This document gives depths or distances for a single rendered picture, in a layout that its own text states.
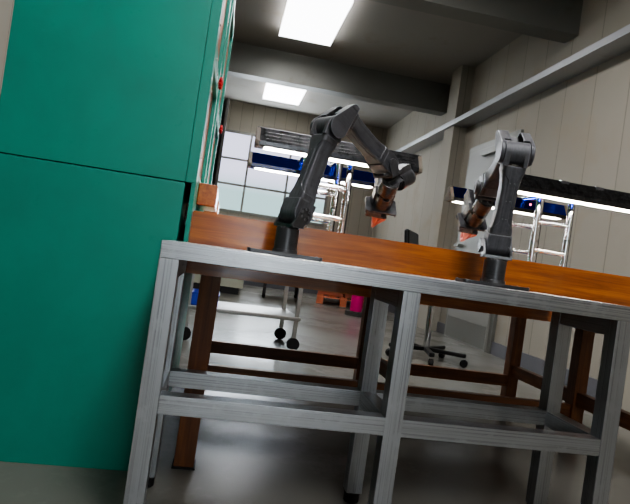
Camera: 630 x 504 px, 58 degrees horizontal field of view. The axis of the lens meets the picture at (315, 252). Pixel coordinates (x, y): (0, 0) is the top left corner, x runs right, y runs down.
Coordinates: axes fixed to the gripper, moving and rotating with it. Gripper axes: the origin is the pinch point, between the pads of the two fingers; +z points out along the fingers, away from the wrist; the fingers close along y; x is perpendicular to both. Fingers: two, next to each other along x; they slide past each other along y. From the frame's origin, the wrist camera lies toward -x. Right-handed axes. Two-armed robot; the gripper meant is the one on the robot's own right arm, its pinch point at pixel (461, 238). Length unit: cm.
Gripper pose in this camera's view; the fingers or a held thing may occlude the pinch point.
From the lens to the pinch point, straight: 206.3
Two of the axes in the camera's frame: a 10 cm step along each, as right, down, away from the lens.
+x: 0.0, 7.7, -6.4
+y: -9.8, -1.4, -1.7
